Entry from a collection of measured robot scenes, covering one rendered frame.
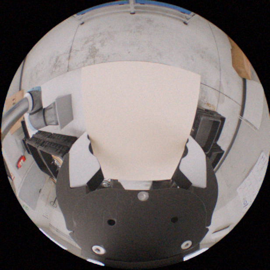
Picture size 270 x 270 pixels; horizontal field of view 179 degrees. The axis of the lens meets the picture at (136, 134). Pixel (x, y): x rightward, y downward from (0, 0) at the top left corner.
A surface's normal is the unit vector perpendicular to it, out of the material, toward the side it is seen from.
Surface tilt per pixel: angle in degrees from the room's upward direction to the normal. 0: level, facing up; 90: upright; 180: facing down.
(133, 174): 0
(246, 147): 90
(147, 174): 0
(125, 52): 0
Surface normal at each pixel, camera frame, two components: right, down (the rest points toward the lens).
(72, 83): 0.00, 0.50
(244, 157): -1.00, -0.04
